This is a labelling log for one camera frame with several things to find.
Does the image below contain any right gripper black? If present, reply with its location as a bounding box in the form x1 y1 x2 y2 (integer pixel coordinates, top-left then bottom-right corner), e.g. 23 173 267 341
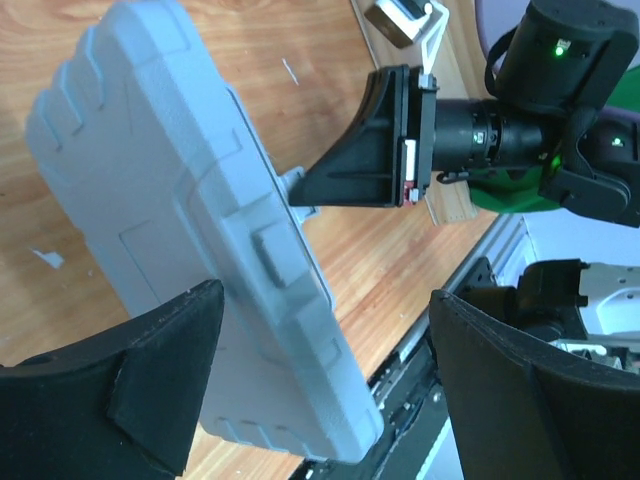
288 65 500 208

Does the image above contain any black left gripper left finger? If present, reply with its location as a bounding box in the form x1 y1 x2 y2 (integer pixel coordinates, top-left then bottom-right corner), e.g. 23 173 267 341
1 280 224 479

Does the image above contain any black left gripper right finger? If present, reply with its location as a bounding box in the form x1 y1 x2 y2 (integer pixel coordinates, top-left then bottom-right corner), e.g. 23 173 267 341
429 290 639 479

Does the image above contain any grey plastic tool case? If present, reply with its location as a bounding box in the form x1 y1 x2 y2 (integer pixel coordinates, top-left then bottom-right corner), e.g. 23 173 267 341
26 1 384 464

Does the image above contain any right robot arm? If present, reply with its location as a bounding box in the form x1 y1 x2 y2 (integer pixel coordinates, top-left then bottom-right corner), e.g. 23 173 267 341
289 1 639 479

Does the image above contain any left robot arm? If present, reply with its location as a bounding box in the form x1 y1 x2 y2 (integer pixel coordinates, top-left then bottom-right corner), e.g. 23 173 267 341
1 259 639 479

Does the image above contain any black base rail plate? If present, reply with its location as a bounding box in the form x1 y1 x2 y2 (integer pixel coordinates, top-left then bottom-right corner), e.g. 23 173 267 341
290 214 527 479

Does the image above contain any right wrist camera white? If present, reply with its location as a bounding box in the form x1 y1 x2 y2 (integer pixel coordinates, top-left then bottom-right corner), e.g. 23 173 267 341
364 0 450 90

